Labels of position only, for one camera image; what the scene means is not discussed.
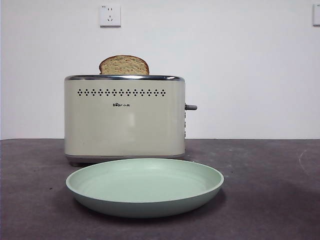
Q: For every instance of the toasted bread slice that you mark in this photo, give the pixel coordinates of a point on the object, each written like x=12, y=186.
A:
x=123, y=65

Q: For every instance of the pale green round plate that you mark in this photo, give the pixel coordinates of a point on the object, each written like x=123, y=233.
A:
x=145, y=185

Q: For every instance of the grey toaster lever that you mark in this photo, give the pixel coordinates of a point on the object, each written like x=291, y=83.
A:
x=192, y=107

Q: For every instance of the cream and steel toaster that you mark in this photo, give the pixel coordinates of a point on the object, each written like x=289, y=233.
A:
x=125, y=125

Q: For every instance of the white wall power socket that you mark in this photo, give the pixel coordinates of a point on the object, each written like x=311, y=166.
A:
x=110, y=15

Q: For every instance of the white wall switch plate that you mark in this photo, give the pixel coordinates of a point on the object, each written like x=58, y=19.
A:
x=317, y=15

